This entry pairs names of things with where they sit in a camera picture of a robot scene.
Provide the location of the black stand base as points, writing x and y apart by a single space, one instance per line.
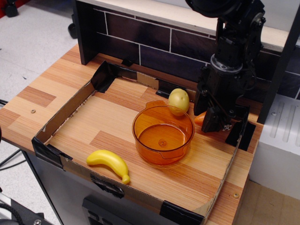
10 8

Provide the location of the yellow toy banana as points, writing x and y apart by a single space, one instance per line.
112 160

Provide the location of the orange toy carrot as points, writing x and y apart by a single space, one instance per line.
200 118

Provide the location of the white toy sink drainboard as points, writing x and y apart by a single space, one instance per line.
276 163

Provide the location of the black chair caster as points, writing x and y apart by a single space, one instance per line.
72 28

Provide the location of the dark brick backsplash panel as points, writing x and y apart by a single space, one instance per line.
180 42

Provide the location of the yellow toy potato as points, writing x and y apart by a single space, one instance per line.
179 102

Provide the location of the black equipment bottom left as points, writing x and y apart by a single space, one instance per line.
13 213

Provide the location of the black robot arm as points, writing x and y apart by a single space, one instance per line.
239 28

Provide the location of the orange transparent plastic pot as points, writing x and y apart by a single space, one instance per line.
162 133

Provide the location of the cardboard fence with black tape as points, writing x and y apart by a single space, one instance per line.
203 188

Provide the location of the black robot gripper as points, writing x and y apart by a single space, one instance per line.
219 87

